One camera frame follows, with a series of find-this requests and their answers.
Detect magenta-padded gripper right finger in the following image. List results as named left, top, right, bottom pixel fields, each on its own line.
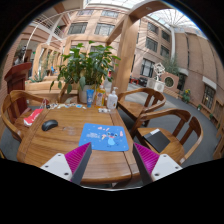
left=132, top=142, right=184, bottom=186

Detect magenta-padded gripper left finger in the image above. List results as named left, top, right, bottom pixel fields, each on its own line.
left=39, top=142, right=93, bottom=186

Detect black computer mouse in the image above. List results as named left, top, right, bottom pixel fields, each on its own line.
left=41, top=119, right=59, bottom=132

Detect blue cartoon-print mouse pad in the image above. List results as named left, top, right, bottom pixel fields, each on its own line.
left=78, top=122, right=130, bottom=153

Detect wooden armchair holding black notebook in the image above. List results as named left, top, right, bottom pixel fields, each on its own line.
left=131, top=108, right=204, bottom=166

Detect black notebook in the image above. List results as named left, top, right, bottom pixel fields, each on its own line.
left=143, top=128, right=172, bottom=154

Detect red paper bag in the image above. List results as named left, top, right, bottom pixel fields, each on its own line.
left=23, top=108, right=45, bottom=128

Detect empty wooden armchair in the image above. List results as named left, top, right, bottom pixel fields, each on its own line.
left=116, top=87, right=167, bottom=129

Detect wooden armchair behind plant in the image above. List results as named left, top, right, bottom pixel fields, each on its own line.
left=58, top=88, right=81, bottom=104

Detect potted yellow flowers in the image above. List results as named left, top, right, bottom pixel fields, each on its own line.
left=181, top=88, right=192, bottom=104

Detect blue squeeze tube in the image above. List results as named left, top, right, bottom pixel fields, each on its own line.
left=86, top=88, right=95, bottom=108

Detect wooden armchair holding red bag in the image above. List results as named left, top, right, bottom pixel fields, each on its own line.
left=0, top=89, right=51, bottom=143

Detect yellow liquid bottle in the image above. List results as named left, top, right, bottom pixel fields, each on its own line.
left=95, top=83, right=107, bottom=108

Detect white pump bottle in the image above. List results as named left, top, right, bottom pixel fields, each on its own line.
left=106, top=86, right=120, bottom=110

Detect dark red wooden lectern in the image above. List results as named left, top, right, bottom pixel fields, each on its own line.
left=3, top=61, right=33, bottom=116

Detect green plant in white pot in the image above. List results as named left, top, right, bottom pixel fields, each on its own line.
left=49, top=40, right=122, bottom=104

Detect dark bust statue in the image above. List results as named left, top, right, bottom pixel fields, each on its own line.
left=13, top=44, right=28, bottom=66

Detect white sculpture on pedestal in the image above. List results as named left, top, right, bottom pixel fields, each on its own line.
left=146, top=62, right=167, bottom=93

